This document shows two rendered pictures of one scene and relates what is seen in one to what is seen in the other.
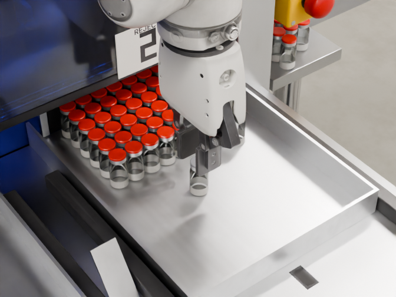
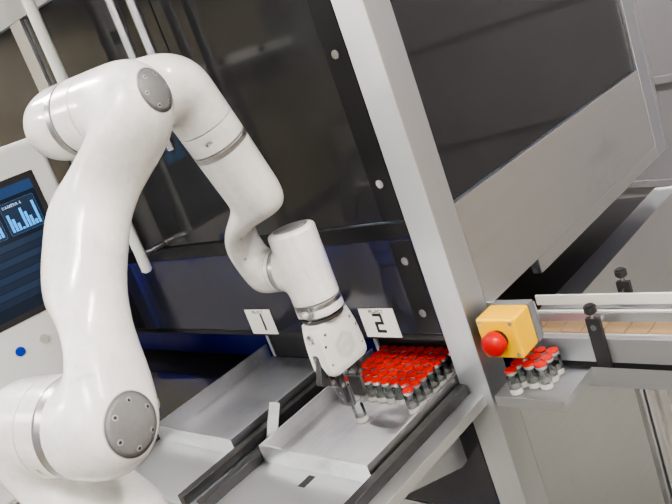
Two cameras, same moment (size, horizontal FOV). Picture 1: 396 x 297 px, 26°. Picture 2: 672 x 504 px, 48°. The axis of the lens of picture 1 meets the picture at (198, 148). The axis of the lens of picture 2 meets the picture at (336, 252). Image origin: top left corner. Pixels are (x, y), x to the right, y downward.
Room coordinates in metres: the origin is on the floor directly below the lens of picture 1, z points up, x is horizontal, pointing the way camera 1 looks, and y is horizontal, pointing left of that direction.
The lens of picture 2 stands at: (0.64, -1.23, 1.53)
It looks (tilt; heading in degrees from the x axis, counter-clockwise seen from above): 15 degrees down; 83
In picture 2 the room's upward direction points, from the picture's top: 20 degrees counter-clockwise
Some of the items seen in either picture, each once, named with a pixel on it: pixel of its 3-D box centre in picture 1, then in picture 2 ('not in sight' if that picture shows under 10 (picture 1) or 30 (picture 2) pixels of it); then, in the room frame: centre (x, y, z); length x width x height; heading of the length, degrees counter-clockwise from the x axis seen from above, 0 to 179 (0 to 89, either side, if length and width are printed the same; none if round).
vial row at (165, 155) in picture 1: (173, 142); (384, 390); (0.78, 0.03, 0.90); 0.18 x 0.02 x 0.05; 127
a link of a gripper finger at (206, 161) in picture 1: (215, 153); (338, 392); (0.70, -0.02, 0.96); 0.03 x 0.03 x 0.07; 37
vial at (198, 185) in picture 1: (198, 177); (359, 410); (0.72, 0.00, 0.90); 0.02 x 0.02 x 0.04
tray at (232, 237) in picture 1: (194, 165); (372, 406); (0.75, 0.00, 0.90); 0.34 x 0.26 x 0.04; 37
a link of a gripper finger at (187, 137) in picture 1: (183, 125); (358, 374); (0.75, 0.02, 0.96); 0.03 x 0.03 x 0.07; 37
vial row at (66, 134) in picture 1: (122, 96); (418, 358); (0.87, 0.10, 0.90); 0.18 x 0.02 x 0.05; 127
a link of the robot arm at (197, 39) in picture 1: (200, 20); (318, 305); (0.72, 0.00, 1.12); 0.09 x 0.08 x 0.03; 37
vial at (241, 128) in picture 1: (236, 126); (411, 400); (0.81, -0.05, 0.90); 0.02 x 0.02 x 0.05
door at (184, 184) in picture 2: not in sight; (128, 122); (0.51, 0.49, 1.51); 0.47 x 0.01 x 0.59; 127
